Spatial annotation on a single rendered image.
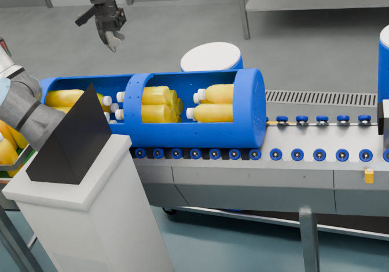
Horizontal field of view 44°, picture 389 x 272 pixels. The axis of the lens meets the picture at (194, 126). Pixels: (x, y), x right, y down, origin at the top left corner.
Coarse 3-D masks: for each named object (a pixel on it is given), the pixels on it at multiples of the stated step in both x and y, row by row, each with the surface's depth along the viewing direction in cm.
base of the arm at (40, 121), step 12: (36, 108) 149; (48, 108) 151; (24, 120) 147; (36, 120) 147; (48, 120) 148; (60, 120) 149; (24, 132) 149; (36, 132) 147; (48, 132) 147; (36, 144) 148
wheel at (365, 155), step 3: (363, 150) 162; (366, 150) 161; (369, 150) 161; (360, 153) 162; (363, 153) 162; (366, 153) 161; (369, 153) 161; (372, 153) 161; (360, 156) 162; (363, 156) 162; (366, 156) 161; (369, 156) 161; (372, 156) 161; (360, 159) 162; (363, 159) 162; (366, 159) 161; (369, 159) 161
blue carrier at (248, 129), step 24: (168, 72) 182; (192, 72) 180; (216, 72) 179; (240, 72) 168; (192, 96) 194; (240, 96) 161; (264, 96) 182; (120, 120) 205; (192, 120) 195; (240, 120) 162; (264, 120) 182; (144, 144) 181; (168, 144) 178; (192, 144) 175; (216, 144) 172; (240, 144) 169
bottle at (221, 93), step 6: (216, 84) 173; (222, 84) 172; (228, 84) 172; (204, 90) 175; (210, 90) 172; (216, 90) 171; (222, 90) 171; (228, 90) 170; (204, 96) 175; (210, 96) 172; (216, 96) 171; (222, 96) 171; (228, 96) 170; (216, 102) 173; (222, 102) 172; (228, 102) 172
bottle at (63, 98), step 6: (54, 90) 195; (60, 90) 194; (66, 90) 192; (72, 90) 191; (78, 90) 191; (48, 96) 193; (54, 96) 192; (60, 96) 191; (66, 96) 190; (72, 96) 189; (78, 96) 189; (48, 102) 194; (54, 102) 193; (60, 102) 192; (66, 102) 191; (72, 102) 190
